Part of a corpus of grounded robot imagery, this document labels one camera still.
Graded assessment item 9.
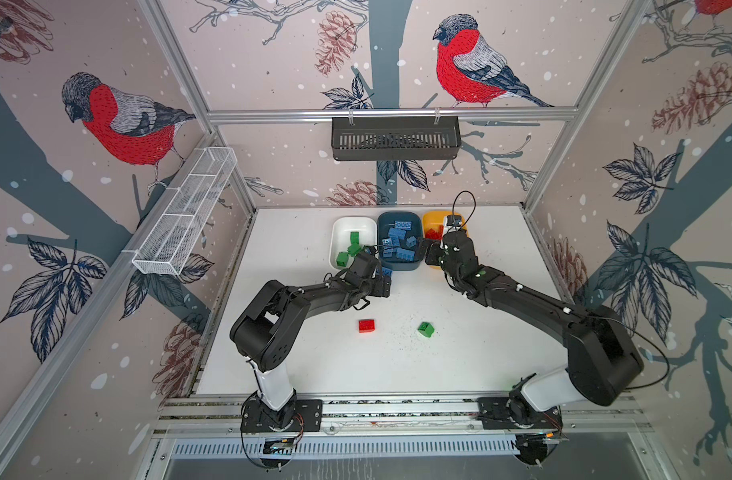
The white plastic bin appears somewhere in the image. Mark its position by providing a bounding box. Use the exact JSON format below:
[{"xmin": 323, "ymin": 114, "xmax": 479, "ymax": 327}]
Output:
[{"xmin": 329, "ymin": 216, "xmax": 378, "ymax": 269}]

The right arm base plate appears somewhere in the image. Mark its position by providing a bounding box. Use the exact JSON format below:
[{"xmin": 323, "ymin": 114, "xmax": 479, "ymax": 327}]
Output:
[{"xmin": 475, "ymin": 390, "xmax": 563, "ymax": 431}]

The teal plastic bin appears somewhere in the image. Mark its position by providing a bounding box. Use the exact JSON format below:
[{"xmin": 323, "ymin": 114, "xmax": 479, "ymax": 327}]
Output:
[{"xmin": 377, "ymin": 210, "xmax": 423, "ymax": 271}]

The white wire mesh basket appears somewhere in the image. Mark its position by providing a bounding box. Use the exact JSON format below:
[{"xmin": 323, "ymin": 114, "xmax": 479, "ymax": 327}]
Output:
[{"xmin": 132, "ymin": 147, "xmax": 237, "ymax": 276}]

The green lego bottom pair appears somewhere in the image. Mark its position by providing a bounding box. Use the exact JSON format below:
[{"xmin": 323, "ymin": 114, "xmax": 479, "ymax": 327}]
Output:
[{"xmin": 336, "ymin": 251, "xmax": 349, "ymax": 268}]

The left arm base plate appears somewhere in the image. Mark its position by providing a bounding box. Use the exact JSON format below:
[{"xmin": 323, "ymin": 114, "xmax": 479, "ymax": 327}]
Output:
[{"xmin": 240, "ymin": 392, "xmax": 323, "ymax": 434}]

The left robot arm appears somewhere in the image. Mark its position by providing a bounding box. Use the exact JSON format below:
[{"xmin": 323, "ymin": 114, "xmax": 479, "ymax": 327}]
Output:
[{"xmin": 230, "ymin": 251, "xmax": 392, "ymax": 424}]

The red lego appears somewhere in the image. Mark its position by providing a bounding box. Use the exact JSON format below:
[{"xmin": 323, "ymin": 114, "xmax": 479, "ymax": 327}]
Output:
[
  {"xmin": 425, "ymin": 226, "xmax": 443, "ymax": 241},
  {"xmin": 358, "ymin": 319, "xmax": 376, "ymax": 333}
]

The yellow plastic bin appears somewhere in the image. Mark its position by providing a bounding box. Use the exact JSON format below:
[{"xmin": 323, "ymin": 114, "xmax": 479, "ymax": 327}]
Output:
[{"xmin": 422, "ymin": 210, "xmax": 466, "ymax": 270}]

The black hanging wire basket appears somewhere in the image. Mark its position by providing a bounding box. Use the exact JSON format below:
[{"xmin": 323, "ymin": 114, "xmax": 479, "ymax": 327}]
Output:
[{"xmin": 331, "ymin": 117, "xmax": 462, "ymax": 161}]

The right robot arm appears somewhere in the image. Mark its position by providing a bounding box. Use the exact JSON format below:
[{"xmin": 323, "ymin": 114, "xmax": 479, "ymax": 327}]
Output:
[{"xmin": 420, "ymin": 228, "xmax": 644, "ymax": 425}]

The blue lego upper pile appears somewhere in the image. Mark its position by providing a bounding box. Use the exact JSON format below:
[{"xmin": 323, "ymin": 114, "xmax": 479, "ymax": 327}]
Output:
[{"xmin": 394, "ymin": 221, "xmax": 412, "ymax": 231}]

